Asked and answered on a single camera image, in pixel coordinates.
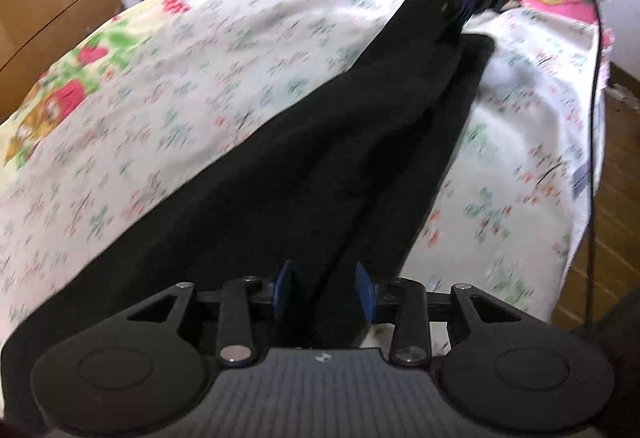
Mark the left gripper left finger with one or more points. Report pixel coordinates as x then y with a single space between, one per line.
267 296

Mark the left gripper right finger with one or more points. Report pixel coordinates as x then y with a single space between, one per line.
379 306

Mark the black pants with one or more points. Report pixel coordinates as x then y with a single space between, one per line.
135 339

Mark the white floral bed sheet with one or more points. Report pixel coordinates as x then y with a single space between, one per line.
511 227

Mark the pink cartoon blanket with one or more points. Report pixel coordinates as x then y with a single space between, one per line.
172 85

